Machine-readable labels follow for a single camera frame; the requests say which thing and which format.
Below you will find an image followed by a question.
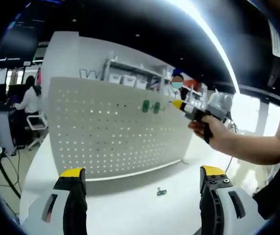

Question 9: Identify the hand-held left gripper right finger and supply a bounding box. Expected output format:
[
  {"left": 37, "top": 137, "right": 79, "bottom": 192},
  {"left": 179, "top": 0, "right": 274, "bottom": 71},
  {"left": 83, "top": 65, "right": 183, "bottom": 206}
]
[{"left": 199, "top": 165, "right": 264, "bottom": 235}]

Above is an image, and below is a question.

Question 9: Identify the grey cabinet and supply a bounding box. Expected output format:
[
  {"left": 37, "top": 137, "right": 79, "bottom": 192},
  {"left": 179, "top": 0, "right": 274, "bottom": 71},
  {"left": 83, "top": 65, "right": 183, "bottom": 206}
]
[{"left": 0, "top": 110, "right": 16, "bottom": 152}]

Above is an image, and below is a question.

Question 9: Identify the dark hanging screen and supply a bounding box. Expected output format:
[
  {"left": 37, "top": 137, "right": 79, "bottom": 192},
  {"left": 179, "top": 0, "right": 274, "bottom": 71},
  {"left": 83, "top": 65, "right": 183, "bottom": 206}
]
[{"left": 0, "top": 26, "right": 39, "bottom": 62}]

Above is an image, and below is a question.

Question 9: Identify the white office chair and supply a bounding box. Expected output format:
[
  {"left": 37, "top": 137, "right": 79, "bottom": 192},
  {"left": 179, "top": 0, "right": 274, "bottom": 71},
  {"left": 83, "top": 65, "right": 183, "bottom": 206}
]
[{"left": 26, "top": 114, "right": 49, "bottom": 150}]

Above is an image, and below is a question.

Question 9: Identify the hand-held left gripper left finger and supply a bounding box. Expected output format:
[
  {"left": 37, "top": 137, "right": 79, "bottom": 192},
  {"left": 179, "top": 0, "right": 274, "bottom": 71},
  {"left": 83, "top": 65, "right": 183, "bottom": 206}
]
[{"left": 23, "top": 167, "right": 88, "bottom": 235}]

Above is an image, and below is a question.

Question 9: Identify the person's right hand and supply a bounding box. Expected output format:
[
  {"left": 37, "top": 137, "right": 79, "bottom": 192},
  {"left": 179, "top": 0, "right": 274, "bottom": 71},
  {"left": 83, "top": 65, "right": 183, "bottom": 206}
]
[{"left": 187, "top": 117, "right": 229, "bottom": 150}]

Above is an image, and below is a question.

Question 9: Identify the ceiling light strip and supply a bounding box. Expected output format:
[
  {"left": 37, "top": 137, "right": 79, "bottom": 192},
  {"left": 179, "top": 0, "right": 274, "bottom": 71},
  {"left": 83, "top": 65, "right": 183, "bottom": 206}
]
[{"left": 179, "top": 0, "right": 241, "bottom": 95}]

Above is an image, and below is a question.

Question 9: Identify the white storage bin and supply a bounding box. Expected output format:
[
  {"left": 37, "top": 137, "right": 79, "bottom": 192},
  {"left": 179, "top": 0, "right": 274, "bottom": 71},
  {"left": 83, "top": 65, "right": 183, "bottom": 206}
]
[
  {"left": 122, "top": 75, "right": 137, "bottom": 86},
  {"left": 109, "top": 73, "right": 122, "bottom": 84},
  {"left": 136, "top": 78, "right": 148, "bottom": 89}
]

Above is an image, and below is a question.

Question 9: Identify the person's dark shirt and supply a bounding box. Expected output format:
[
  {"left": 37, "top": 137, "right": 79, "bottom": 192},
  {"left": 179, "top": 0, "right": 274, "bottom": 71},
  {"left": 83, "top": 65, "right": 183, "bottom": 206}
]
[{"left": 251, "top": 105, "right": 280, "bottom": 221}]

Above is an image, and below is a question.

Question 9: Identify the white perforated mounting plate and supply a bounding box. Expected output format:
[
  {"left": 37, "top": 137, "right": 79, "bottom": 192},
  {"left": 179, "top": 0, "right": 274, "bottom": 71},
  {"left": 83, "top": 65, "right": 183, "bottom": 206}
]
[{"left": 47, "top": 76, "right": 197, "bottom": 183}]

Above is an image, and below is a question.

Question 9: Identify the white shelving rack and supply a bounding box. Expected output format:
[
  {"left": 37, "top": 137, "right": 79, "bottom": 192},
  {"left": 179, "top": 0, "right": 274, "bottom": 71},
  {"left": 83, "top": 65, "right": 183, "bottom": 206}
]
[{"left": 104, "top": 51, "right": 170, "bottom": 93}]

